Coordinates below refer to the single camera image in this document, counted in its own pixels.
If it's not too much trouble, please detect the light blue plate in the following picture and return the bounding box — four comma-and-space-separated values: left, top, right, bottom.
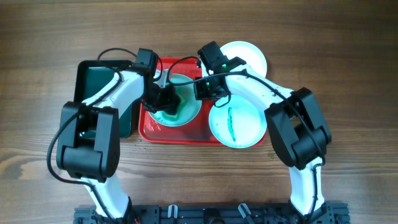
208, 95, 267, 149
149, 73, 202, 127

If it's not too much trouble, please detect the white plate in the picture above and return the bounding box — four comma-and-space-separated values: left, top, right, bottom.
220, 41, 267, 77

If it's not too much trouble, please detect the green yellow sponge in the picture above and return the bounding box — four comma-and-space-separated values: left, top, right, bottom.
164, 93, 181, 116

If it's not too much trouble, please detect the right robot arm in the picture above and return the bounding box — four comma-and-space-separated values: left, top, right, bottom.
195, 41, 331, 218

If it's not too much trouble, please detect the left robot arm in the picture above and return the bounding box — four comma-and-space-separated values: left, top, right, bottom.
47, 49, 180, 223

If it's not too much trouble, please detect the black water tray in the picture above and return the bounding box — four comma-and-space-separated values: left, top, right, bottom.
73, 60, 139, 138

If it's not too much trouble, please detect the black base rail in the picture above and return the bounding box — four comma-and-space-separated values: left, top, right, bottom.
73, 202, 351, 224

